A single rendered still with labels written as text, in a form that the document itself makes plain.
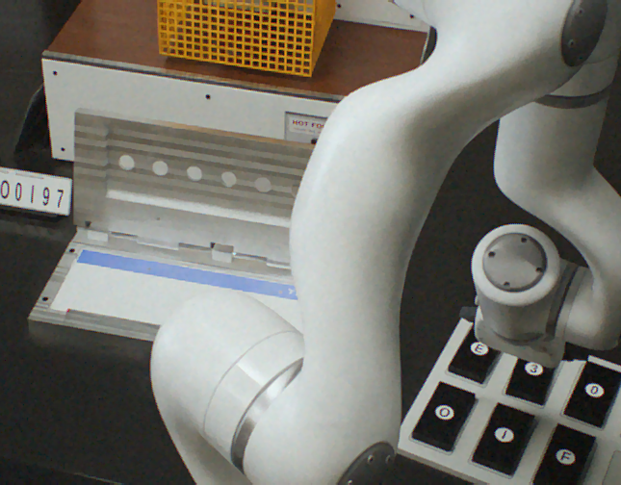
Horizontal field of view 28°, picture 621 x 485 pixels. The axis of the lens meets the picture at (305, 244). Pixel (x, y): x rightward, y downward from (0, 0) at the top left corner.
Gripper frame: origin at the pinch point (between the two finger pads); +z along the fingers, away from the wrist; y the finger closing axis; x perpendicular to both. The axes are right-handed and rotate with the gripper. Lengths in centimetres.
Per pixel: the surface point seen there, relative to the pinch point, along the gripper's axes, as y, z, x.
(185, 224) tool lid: -51, 11, 3
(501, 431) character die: -0.1, 8.8, -9.2
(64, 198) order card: -72, 15, 1
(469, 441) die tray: -3.3, 8.6, -11.7
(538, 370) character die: 0.9, 15.5, 1.2
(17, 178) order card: -80, 13, 2
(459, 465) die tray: -3.1, 6.4, -15.2
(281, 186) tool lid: -39.6, 8.2, 11.9
